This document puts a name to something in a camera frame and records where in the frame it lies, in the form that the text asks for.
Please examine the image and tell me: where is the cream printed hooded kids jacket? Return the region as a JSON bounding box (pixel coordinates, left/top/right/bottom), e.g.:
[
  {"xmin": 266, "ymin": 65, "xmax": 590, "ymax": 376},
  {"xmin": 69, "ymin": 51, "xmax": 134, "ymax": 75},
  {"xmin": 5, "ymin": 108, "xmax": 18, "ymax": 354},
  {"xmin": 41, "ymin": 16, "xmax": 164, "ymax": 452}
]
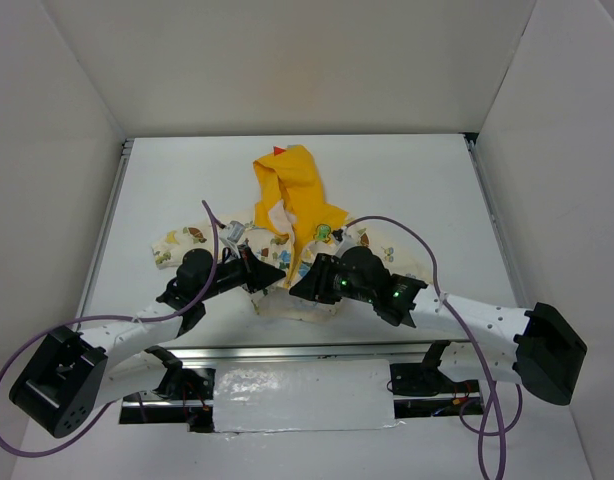
[{"xmin": 151, "ymin": 145, "xmax": 432, "ymax": 323}]

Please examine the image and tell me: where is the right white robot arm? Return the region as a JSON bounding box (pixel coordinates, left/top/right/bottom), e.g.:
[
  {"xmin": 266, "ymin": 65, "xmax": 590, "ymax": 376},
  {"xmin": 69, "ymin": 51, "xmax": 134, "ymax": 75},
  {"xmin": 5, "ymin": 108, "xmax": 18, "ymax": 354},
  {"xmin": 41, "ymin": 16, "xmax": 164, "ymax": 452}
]
[{"xmin": 289, "ymin": 246, "xmax": 587, "ymax": 406}]

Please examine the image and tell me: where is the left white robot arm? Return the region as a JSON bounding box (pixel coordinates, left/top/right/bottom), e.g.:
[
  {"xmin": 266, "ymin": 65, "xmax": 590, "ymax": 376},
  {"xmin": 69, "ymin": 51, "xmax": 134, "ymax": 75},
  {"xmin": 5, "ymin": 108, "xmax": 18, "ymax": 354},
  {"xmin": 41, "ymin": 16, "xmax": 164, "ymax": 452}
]
[{"xmin": 9, "ymin": 245, "xmax": 286, "ymax": 438}]

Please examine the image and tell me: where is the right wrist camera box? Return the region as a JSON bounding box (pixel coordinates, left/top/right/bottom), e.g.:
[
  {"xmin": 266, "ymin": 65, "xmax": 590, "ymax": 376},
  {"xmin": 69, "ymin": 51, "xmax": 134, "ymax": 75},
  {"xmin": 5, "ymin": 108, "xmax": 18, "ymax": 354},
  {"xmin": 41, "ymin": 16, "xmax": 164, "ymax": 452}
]
[{"xmin": 332, "ymin": 227, "xmax": 356, "ymax": 255}]

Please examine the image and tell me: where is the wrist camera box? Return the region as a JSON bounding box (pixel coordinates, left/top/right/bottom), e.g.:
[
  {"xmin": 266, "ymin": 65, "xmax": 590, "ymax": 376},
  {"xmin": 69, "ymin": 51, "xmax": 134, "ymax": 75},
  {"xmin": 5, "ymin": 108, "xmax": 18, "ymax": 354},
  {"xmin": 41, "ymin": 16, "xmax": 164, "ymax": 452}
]
[
  {"xmin": 332, "ymin": 227, "xmax": 356, "ymax": 255},
  {"xmin": 219, "ymin": 220, "xmax": 245, "ymax": 248}
]

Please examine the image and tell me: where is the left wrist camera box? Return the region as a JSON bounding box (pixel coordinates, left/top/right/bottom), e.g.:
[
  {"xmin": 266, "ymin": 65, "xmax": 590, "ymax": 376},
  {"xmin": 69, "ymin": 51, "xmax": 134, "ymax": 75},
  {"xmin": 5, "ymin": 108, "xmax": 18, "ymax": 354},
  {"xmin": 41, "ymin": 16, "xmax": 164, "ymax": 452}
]
[{"xmin": 219, "ymin": 220, "xmax": 245, "ymax": 248}]

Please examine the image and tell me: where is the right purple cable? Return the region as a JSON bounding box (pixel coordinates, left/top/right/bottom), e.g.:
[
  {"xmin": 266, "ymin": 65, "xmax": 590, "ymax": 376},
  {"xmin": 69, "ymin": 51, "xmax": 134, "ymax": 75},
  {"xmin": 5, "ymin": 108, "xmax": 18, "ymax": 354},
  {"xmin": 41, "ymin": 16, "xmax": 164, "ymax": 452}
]
[{"xmin": 344, "ymin": 214, "xmax": 524, "ymax": 480}]

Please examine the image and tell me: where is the purple cable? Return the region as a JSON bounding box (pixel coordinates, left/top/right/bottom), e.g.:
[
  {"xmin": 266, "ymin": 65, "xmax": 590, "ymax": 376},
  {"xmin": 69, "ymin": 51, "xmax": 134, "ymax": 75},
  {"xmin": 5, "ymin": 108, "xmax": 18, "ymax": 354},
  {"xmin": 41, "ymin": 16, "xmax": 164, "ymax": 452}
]
[
  {"xmin": 0, "ymin": 199, "xmax": 223, "ymax": 458},
  {"xmin": 344, "ymin": 214, "xmax": 524, "ymax": 480}
]

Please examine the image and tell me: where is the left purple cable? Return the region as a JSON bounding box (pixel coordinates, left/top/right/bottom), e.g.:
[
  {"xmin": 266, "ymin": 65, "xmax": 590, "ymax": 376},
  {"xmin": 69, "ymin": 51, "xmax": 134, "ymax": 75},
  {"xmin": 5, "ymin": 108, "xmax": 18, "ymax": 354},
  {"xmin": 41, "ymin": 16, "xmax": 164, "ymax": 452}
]
[{"xmin": 0, "ymin": 199, "xmax": 223, "ymax": 458}]

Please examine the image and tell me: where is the white panel on rail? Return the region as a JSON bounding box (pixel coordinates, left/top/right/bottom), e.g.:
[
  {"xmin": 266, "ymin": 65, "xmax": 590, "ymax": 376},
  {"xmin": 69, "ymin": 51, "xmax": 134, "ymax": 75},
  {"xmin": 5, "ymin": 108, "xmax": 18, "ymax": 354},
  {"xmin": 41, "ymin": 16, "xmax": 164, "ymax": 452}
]
[{"xmin": 213, "ymin": 359, "xmax": 398, "ymax": 433}]

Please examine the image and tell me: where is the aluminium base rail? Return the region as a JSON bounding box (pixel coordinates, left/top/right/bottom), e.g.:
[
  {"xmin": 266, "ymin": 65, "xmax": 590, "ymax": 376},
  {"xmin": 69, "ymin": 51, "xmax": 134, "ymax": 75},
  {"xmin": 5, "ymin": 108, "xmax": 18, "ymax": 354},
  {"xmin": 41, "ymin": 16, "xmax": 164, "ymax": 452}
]
[{"xmin": 119, "ymin": 342, "xmax": 482, "ymax": 434}]

